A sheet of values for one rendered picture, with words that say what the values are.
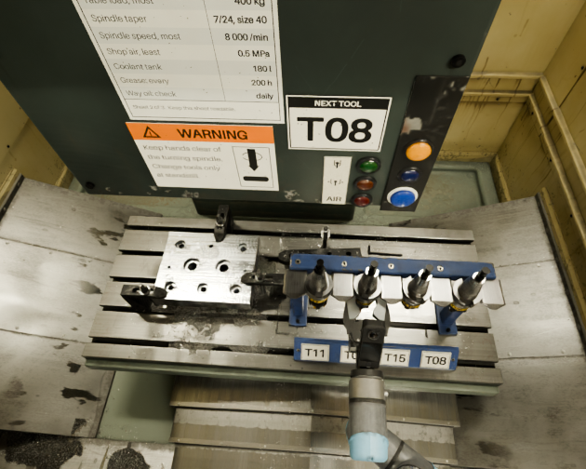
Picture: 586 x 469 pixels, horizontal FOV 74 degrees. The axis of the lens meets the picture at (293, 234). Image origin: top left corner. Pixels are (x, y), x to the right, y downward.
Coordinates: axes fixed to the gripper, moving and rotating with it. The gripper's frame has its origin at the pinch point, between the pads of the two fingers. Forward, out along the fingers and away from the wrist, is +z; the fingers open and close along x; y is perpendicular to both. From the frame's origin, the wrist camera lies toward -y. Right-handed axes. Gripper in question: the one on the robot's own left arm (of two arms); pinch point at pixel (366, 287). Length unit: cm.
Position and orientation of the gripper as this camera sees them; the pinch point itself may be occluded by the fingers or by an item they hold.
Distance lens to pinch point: 93.2
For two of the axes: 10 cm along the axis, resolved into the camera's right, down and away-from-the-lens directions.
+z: 0.7, -8.7, 4.8
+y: 0.4, 4.9, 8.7
